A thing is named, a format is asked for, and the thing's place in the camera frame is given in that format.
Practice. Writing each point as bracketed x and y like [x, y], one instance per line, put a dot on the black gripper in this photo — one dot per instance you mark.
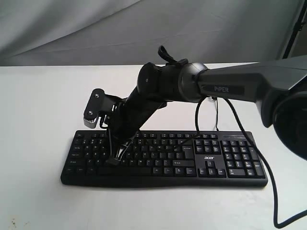
[127, 119]

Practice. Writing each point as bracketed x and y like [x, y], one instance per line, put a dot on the black acer keyboard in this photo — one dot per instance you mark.
[157, 159]

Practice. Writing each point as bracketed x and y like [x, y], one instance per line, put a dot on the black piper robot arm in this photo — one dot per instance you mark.
[278, 88]

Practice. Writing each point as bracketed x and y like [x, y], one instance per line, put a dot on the grey backdrop cloth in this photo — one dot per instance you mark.
[126, 32]

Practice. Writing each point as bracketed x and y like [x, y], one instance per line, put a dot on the black light stand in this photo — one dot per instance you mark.
[298, 26]

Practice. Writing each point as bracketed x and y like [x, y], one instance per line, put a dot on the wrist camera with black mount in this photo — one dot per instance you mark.
[99, 106]

